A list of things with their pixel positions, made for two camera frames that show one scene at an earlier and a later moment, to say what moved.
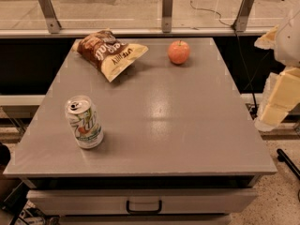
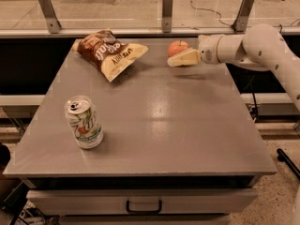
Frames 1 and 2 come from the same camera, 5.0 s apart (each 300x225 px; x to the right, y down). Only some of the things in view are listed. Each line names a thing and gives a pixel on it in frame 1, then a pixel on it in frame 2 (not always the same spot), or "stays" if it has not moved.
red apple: (178, 52) stays
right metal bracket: (240, 22) stays
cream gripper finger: (281, 95) → (188, 56)
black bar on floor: (283, 157) stays
